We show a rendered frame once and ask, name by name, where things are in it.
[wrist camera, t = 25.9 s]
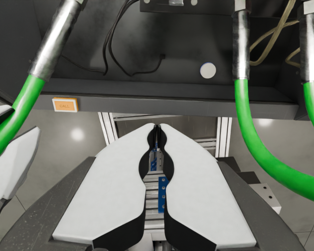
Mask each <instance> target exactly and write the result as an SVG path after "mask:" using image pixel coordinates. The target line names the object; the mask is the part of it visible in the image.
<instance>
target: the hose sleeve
mask: <svg viewBox="0 0 314 251"><path fill-rule="evenodd" d="M80 12H81V7H80V5H79V4H78V3H77V2H76V1H75V0H61V2H60V4H59V6H58V7H57V9H56V13H55V14H54V15H53V17H52V18H53V19H52V21H51V23H50V25H49V27H48V29H47V32H46V34H45V36H44V38H43V40H42V42H41V44H40V46H39V48H38V50H37V51H36V53H35V57H34V59H33V60H32V63H31V65H30V67H29V70H28V75H32V76H35V77H37V78H40V79H42V80H43V81H45V82H49V80H50V77H51V75H52V73H53V72H54V69H55V67H56V65H57V64H58V60H59V58H60V56H61V53H62V51H63V49H64V47H65V45H66V42H67V40H68V38H69V36H70V34H71V31H72V30H73V28H74V25H75V23H76V22H77V18H78V16H79V14H80Z"/></svg>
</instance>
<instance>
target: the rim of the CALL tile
mask: <svg viewBox="0 0 314 251"><path fill-rule="evenodd" d="M52 101H53V105H54V109H55V111H56V112H77V106H76V100H74V99H52ZM54 101H66V102H73V103H74V108H75V110H74V111H66V110H56V107H55V102H54Z"/></svg>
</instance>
